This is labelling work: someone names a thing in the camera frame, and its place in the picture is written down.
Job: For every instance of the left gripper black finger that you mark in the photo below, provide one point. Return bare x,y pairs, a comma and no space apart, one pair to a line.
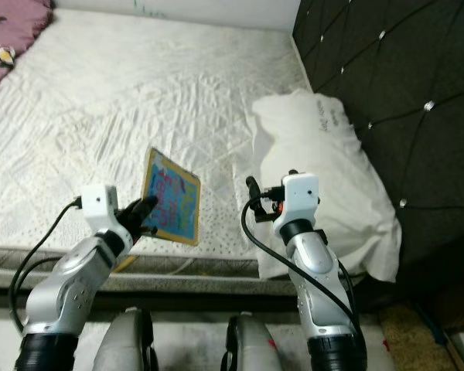
149,229
141,209

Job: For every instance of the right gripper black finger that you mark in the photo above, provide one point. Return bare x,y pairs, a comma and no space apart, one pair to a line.
293,173
254,195

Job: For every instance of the colourful yellow-edged children's book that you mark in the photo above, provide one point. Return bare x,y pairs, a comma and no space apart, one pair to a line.
174,197

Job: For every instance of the purple duvet with cartoon prints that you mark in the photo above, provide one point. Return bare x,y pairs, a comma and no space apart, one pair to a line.
11,23

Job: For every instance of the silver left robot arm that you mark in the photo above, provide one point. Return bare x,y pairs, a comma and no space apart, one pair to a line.
66,297

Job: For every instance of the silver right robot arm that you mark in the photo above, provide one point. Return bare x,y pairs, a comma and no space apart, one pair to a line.
321,294

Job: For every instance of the white pillow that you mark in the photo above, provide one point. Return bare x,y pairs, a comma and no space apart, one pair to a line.
309,139

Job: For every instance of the dark bed base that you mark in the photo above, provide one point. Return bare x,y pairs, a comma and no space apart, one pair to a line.
185,297

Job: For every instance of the grey quilted mattress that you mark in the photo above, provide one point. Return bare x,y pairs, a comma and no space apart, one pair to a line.
131,93

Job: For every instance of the grey left robot leg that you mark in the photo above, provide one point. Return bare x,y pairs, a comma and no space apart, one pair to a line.
124,344

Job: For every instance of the grey robot leg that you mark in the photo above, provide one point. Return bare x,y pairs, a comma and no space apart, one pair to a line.
124,344
255,348

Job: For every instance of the black tufted headboard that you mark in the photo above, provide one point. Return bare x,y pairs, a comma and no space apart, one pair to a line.
394,69

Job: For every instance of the grey right robot leg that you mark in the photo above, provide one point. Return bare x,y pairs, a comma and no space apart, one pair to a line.
255,348

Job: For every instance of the brown patterned mat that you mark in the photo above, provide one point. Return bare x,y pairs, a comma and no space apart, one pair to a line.
414,344

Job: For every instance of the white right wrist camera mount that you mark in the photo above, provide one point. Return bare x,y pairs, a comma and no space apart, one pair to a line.
300,193

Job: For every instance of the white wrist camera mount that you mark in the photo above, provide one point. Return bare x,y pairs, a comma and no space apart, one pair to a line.
99,205
300,193

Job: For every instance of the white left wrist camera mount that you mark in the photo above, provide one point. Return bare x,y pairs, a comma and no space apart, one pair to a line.
99,205

